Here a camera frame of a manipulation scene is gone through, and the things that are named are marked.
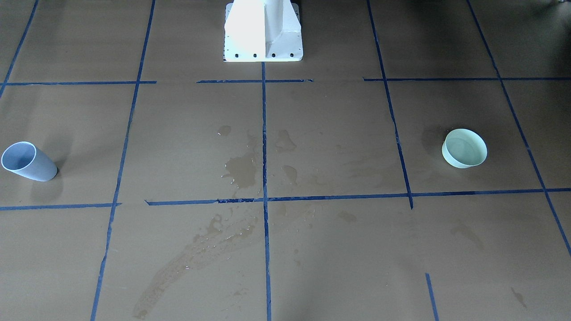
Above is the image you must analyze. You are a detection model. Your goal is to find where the mint green bowl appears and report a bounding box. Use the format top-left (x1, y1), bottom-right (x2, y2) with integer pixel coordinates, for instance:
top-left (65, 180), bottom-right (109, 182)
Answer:
top-left (441, 128), bottom-right (488, 169)

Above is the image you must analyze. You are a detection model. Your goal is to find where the blue plastic cup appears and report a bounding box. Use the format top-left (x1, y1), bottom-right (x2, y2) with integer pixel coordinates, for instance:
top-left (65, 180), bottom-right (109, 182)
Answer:
top-left (1, 141), bottom-right (58, 181)

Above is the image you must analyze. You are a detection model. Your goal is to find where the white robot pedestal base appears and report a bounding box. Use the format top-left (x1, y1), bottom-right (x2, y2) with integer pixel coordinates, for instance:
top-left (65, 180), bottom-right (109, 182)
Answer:
top-left (223, 0), bottom-right (304, 62)

